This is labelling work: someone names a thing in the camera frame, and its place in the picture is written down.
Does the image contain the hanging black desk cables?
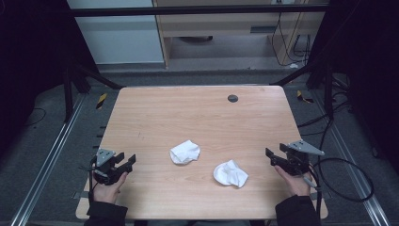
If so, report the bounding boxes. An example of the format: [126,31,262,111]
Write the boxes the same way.
[270,11,312,68]

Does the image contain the yellow black striped tape piece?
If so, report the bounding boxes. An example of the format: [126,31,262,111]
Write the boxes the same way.
[95,92,108,110]
[295,89,315,105]

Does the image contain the hand-held gripper black cable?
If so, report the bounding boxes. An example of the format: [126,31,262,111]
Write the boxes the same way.
[301,166,325,222]
[88,155,98,203]

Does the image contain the right hand-held gripper black cable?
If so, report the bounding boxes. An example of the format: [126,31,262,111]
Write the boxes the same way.
[301,166,325,222]

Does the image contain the left hand-held gripper black cable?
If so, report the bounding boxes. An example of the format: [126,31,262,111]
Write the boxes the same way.
[88,155,98,203]

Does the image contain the light wooden background desk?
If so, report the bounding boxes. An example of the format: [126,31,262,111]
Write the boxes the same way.
[152,0,328,70]

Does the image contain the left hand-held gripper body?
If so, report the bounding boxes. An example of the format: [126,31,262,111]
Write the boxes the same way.
[92,148,128,186]

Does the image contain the thin black floor cable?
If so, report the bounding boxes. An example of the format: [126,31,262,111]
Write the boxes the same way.
[24,106,48,127]

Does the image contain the looped black floor cable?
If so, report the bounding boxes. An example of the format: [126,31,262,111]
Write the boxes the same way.
[312,156,375,203]

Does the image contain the person's right hand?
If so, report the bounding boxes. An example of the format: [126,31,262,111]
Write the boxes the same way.
[274,165,311,198]

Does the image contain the black upright frame post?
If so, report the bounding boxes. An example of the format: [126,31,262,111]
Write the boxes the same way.
[62,67,74,123]
[324,64,334,121]

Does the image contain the person's left hand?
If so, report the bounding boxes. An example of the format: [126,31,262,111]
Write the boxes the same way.
[92,171,129,204]

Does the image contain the black floor cable bundle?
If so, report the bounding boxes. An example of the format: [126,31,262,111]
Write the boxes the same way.
[296,82,354,137]

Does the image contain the silver metal floor rail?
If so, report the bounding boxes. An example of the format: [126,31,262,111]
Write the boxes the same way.
[8,93,88,226]
[311,89,391,226]

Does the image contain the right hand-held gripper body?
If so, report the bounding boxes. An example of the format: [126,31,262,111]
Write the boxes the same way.
[271,139,326,177]

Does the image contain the black horizontal frame bar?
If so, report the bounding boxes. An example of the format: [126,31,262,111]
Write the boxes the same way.
[66,4,329,18]

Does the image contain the white cabinet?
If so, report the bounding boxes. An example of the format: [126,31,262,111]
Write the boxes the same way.
[66,0,166,66]

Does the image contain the black curtain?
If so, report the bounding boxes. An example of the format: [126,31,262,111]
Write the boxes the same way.
[0,0,100,158]
[308,0,399,173]

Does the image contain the black diagonal frame strut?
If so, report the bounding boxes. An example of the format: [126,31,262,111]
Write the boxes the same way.
[72,61,125,90]
[268,61,318,88]

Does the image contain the white tissue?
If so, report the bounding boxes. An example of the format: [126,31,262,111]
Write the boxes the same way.
[168,139,201,166]
[213,158,249,189]

